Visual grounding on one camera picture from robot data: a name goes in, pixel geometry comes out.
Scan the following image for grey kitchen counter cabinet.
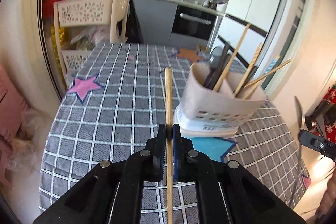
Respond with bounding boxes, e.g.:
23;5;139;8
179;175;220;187
130;0;223;50

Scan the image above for red patterned decoration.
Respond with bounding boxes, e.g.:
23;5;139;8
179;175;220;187
322;82;336;109

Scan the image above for blue floral chopstick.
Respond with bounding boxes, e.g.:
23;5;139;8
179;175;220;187
260;55;281;79

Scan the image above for red plastic bucket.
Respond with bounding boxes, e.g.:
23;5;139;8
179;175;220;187
42;0;59;20

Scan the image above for spiral striped wooden chopstick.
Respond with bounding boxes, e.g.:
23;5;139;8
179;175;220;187
233;42;263;97

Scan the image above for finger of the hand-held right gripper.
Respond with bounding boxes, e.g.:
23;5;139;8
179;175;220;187
298;130;336;161

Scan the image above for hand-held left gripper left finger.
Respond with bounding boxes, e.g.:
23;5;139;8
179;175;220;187
33;125;167;224

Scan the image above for grey checked tablecloth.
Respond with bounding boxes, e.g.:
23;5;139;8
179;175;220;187
39;42;311;216

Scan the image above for red box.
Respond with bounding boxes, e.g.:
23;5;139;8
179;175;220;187
323;119;336;144

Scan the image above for black stand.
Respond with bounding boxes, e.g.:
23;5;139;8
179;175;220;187
304;99;332;130

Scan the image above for pink cushion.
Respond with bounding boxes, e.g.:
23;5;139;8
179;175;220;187
0;64;29;146

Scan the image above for gold foil package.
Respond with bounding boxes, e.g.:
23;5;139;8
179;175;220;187
51;26;69;50

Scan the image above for small cardboard box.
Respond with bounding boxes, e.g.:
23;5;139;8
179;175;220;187
196;43;210;54

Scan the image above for cream plastic storage cart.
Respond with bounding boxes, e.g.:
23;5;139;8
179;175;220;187
54;0;130;75

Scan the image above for black plastic bag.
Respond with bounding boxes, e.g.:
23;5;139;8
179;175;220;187
127;0;144;43

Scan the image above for black built-in oven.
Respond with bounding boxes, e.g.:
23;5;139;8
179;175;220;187
171;2;218;39

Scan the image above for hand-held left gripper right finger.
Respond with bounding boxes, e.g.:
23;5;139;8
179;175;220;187
172;124;306;224

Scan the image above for white translucent plastic bag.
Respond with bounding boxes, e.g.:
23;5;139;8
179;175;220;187
10;109;50;182

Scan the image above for plain bamboo chopstick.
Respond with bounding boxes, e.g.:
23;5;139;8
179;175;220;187
165;68;174;224
243;58;292;89
213;23;251;91
241;81;261;100

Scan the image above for clear plastic bag bundle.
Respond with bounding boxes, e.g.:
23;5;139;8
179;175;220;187
69;26;103;51

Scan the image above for cream plastic utensil holder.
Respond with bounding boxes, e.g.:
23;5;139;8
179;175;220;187
173;61;267;139

